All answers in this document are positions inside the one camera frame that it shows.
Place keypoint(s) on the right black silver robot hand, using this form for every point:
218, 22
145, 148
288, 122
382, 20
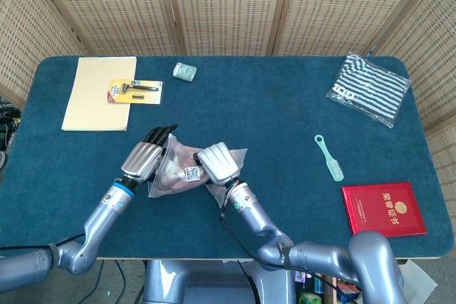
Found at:
219, 163

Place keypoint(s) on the bagged black white striped clothes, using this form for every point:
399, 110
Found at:
374, 87

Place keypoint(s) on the woven folding screen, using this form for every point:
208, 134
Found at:
228, 5

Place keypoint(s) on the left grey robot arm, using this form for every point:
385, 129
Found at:
99, 225

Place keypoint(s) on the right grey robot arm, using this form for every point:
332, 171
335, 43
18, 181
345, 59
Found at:
320, 257

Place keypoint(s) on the grey robot torso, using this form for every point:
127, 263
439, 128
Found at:
199, 282

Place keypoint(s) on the transparent plastic zip bag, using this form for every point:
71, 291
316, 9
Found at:
156, 190

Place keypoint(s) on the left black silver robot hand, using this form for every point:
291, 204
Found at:
140, 161

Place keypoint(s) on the yellow razor blister pack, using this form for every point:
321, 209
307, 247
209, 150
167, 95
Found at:
142, 97

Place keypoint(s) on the beige paper folder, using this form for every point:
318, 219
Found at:
92, 111

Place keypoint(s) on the small green tissue pack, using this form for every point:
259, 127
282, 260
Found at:
184, 72

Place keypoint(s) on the green plastic brush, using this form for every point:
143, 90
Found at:
329, 158

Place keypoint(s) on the wooden shelf post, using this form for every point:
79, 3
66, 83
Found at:
329, 293

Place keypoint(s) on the red certificate book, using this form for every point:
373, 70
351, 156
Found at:
381, 208

